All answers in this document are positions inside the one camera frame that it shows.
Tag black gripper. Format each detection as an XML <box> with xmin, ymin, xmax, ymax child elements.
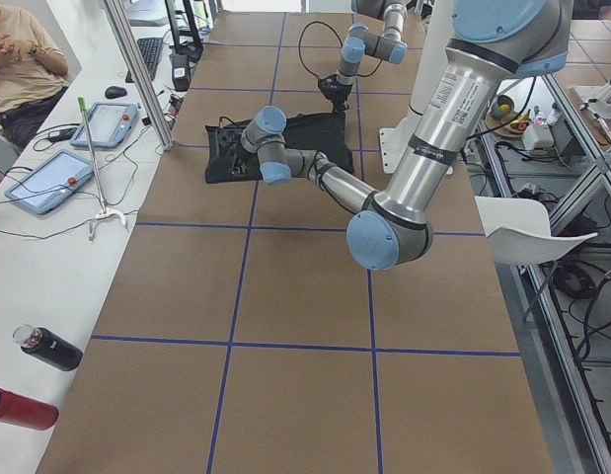
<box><xmin>318</xmin><ymin>73</ymin><xmax>353</xmax><ymax>118</ymax></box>

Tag black graphic t-shirt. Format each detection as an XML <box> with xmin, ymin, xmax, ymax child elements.
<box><xmin>204</xmin><ymin>112</ymin><xmax>354</xmax><ymax>184</ymax></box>

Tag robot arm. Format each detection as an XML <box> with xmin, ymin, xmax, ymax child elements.
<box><xmin>318</xmin><ymin>0</ymin><xmax>408</xmax><ymax>113</ymax></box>
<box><xmin>241</xmin><ymin>1</ymin><xmax>573</xmax><ymax>270</ymax></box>

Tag fruit bowl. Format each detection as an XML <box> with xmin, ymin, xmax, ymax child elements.
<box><xmin>485</xmin><ymin>95</ymin><xmax>531</xmax><ymax>138</ymax></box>

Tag black keyboard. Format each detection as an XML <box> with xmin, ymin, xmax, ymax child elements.
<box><xmin>136</xmin><ymin>37</ymin><xmax>163</xmax><ymax>80</ymax></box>

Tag white chair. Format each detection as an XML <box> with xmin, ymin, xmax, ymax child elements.
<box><xmin>475</xmin><ymin>197</ymin><xmax>598</xmax><ymax>266</ymax></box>

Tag black computer mouse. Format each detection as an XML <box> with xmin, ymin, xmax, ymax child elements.
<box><xmin>104</xmin><ymin>86</ymin><xmax>127</xmax><ymax>100</ymax></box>

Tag far teach pendant tablet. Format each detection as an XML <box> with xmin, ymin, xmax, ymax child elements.
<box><xmin>87</xmin><ymin>102</ymin><xmax>138</xmax><ymax>149</ymax></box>

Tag teach pendant tablet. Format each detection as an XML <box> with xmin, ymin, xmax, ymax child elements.
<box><xmin>87</xmin><ymin>102</ymin><xmax>138</xmax><ymax>149</ymax></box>
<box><xmin>4</xmin><ymin>150</ymin><xmax>94</xmax><ymax>215</ymax></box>

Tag green tipped grabber stick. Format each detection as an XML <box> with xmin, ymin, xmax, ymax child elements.
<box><xmin>78</xmin><ymin>97</ymin><xmax>127</xmax><ymax>242</ymax></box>

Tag near teach pendant tablet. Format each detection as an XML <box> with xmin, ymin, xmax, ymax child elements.
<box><xmin>4</xmin><ymin>150</ymin><xmax>94</xmax><ymax>215</ymax></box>

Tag seated person beige shirt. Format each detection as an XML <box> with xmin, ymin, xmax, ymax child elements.
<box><xmin>0</xmin><ymin>4</ymin><xmax>68</xmax><ymax>148</ymax></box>

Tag black water bottle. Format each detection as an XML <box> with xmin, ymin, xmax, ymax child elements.
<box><xmin>12</xmin><ymin>324</ymin><xmax>83</xmax><ymax>371</ymax></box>

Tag red water bottle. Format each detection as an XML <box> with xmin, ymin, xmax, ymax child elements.
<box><xmin>0</xmin><ymin>388</ymin><xmax>59</xmax><ymax>431</ymax></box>

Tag black braided cable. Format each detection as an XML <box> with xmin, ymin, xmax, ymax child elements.
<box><xmin>298</xmin><ymin>20</ymin><xmax>380</xmax><ymax>80</ymax></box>

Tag white camera mast base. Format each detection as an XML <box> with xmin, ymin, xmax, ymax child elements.
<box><xmin>378</xmin><ymin>0</ymin><xmax>459</xmax><ymax>176</ymax></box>

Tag aluminium frame post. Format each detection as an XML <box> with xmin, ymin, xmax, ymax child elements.
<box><xmin>102</xmin><ymin>0</ymin><xmax>174</xmax><ymax>151</ymax></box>

